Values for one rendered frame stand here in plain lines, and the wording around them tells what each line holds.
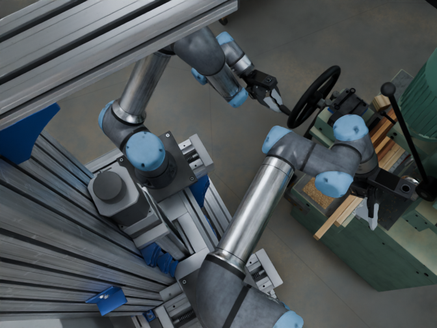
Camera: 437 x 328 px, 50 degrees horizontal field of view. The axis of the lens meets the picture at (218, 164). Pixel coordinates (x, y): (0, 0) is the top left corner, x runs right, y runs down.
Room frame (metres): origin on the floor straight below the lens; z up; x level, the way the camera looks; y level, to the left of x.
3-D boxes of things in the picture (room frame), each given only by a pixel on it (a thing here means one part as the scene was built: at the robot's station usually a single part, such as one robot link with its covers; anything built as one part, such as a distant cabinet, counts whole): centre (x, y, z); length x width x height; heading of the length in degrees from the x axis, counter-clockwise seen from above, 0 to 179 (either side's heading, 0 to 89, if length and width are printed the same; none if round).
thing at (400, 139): (0.43, -0.61, 1.03); 0.14 x 0.07 x 0.09; 38
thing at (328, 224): (0.36, -0.50, 0.92); 0.57 x 0.02 x 0.04; 128
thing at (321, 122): (0.57, -0.45, 0.91); 0.15 x 0.14 x 0.09; 128
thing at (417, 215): (0.20, -0.59, 1.02); 0.09 x 0.07 x 0.12; 128
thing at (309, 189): (0.33, -0.32, 0.91); 0.10 x 0.07 x 0.02; 38
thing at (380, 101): (0.61, -0.59, 0.92); 0.04 x 0.04 x 0.04; 12
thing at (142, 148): (0.53, 0.23, 0.98); 0.13 x 0.12 x 0.14; 33
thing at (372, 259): (0.35, -0.68, 0.35); 0.58 x 0.45 x 0.71; 38
